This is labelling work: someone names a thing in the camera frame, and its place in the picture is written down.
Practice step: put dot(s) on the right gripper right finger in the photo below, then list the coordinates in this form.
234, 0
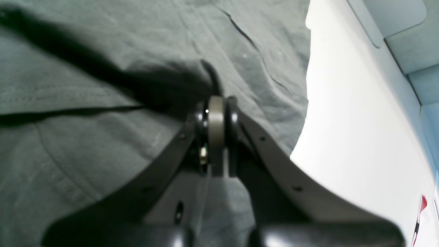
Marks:
290, 208

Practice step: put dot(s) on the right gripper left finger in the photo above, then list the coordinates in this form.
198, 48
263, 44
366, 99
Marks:
158, 208

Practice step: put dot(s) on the dark grey T-shirt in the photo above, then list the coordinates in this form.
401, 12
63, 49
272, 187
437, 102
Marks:
93, 90

